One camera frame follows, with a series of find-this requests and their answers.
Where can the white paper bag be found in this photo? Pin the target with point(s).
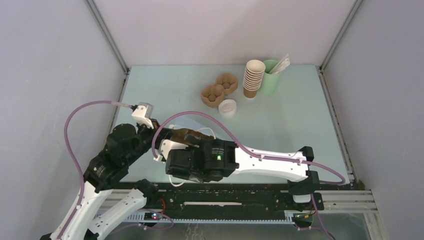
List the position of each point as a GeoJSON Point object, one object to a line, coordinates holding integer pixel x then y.
{"type": "Point", "coordinates": [189, 123]}

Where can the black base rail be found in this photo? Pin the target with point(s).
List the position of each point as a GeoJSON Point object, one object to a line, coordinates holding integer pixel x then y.
{"type": "Point", "coordinates": [256, 203]}

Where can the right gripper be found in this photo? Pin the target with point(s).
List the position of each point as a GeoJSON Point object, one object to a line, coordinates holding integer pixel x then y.
{"type": "Point", "coordinates": [192, 176]}

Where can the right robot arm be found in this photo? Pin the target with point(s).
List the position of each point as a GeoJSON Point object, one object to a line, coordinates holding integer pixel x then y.
{"type": "Point", "coordinates": [211, 160]}

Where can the stack of paper cups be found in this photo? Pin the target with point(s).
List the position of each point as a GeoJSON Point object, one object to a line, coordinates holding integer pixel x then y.
{"type": "Point", "coordinates": [253, 76]}

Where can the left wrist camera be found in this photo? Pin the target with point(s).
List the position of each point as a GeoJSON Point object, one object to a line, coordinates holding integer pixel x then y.
{"type": "Point", "coordinates": [142, 115]}

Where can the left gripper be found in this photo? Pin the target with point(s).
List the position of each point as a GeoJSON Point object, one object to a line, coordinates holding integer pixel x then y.
{"type": "Point", "coordinates": [163, 131]}

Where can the green holder cup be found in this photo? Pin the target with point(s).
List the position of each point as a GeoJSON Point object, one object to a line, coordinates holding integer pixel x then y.
{"type": "Point", "coordinates": [269, 81]}

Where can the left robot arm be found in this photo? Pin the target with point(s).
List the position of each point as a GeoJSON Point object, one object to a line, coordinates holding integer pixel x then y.
{"type": "Point", "coordinates": [125, 145]}

